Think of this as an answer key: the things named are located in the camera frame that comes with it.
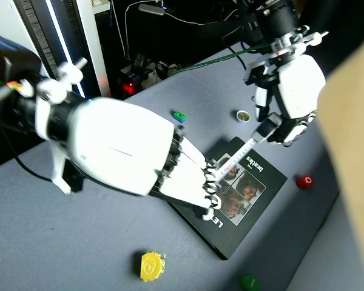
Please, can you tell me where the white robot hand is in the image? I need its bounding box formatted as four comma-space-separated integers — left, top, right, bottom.
244, 54, 327, 147
65, 96, 224, 222

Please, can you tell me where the grey tape measure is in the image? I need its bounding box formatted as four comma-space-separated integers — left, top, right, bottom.
215, 116, 283, 184

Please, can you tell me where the black Let It Be album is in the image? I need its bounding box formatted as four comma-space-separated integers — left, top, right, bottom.
167, 136, 288, 261

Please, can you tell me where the black device with red light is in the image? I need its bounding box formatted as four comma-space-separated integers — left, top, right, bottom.
118, 77, 140, 98

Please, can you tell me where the green and blue brick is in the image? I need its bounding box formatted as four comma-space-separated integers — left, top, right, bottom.
172, 110, 188, 124

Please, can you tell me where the beige board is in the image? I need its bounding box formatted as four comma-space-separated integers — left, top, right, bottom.
317, 27, 364, 291

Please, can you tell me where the red toy block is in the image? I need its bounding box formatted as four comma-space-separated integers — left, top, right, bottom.
295, 174, 314, 190

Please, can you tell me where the grey table cloth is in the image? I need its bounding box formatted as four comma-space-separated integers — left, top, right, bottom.
0, 41, 364, 291

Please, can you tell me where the yellow swirl toy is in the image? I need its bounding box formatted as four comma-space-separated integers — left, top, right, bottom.
139, 250, 166, 283

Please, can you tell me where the grey power adapter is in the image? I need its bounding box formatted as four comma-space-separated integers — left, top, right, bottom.
138, 3, 166, 16

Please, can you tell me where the white metal cabinet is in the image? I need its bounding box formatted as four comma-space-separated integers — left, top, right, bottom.
0, 0, 112, 105

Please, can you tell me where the green toy block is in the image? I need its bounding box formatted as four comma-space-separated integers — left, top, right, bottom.
239, 274, 261, 291

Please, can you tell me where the green cable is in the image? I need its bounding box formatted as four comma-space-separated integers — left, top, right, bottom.
169, 44, 274, 75

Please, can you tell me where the black camera cable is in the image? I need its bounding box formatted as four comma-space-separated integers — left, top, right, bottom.
0, 121, 54, 182

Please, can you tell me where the thin white cable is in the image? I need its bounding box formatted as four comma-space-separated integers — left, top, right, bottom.
123, 1, 242, 60

